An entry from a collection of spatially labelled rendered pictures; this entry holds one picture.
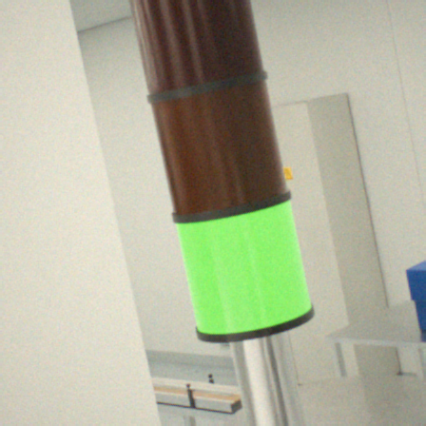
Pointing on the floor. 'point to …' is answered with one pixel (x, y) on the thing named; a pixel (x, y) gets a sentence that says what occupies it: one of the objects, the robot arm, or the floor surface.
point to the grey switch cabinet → (331, 236)
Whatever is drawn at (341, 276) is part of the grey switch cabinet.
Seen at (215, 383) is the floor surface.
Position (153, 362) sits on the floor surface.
